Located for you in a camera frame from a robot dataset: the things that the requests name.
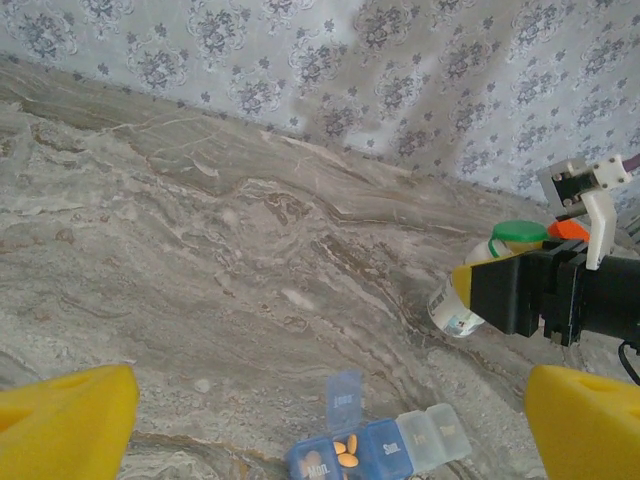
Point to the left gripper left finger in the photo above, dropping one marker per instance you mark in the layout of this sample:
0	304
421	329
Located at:
65	425

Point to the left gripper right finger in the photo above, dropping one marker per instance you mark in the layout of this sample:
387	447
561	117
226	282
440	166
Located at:
590	430

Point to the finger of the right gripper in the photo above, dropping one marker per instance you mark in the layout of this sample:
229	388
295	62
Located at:
500	295

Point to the white pill bottle green cap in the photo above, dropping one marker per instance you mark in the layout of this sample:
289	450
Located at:
450	310

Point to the blue weekly pill organizer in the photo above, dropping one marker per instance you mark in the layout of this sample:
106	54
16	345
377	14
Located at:
390	447

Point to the orange oval pill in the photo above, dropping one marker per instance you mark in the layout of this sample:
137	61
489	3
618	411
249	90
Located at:
347	460
341	447
352	444

